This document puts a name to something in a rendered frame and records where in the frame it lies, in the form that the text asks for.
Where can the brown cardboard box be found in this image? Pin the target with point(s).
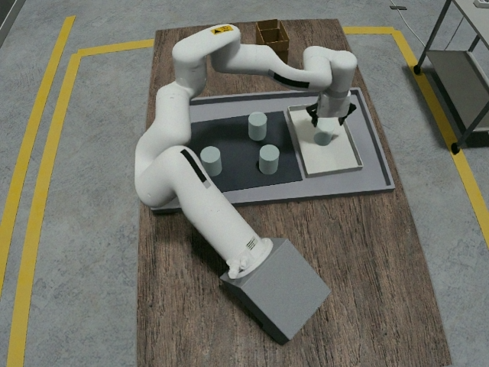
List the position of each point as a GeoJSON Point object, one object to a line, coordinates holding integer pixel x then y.
{"type": "Point", "coordinates": [277, 39]}

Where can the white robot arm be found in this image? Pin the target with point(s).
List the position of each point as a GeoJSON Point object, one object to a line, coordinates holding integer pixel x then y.
{"type": "Point", "coordinates": [165, 168]}

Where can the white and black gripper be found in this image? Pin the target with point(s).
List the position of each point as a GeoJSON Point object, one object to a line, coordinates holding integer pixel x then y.
{"type": "Point", "coordinates": [329, 107]}

